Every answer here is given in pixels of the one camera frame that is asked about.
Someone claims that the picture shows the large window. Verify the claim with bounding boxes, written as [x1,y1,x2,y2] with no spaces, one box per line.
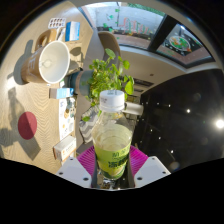
[79,1,216,69]

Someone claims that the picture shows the white printed leaflet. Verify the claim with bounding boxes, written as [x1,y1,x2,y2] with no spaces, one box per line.
[58,96,77,141]

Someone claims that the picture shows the green potted plant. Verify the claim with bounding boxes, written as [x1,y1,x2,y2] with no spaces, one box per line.
[66,48,135,123]

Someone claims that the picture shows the food poster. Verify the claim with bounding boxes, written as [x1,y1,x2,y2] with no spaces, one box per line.
[156,23,214,66]

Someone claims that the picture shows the blister pill pack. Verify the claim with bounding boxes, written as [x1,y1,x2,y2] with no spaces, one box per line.
[47,17,67,30]

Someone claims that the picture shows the flat round red coaster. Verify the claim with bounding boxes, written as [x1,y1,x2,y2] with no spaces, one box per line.
[17,111,38,141]

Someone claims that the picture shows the group of ceiling lights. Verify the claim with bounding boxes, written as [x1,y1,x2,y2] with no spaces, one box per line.
[146,93,224,158]

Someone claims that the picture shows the flat blue white box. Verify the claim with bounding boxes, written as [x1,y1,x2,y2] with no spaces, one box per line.
[64,20,82,43]

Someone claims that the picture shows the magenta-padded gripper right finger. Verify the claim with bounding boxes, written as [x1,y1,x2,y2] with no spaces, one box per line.
[128,145,172,188]

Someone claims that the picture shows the small blue white carton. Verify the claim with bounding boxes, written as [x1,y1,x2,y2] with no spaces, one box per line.
[49,87,75,100]

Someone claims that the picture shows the clear bottle with green label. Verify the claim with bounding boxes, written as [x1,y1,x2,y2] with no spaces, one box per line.
[91,89,134,182]

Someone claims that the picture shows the tan mug with white inside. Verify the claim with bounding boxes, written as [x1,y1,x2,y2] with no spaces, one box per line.
[20,28,72,85]

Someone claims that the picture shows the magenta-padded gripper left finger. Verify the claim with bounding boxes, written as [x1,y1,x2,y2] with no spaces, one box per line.
[55,145,99,189]

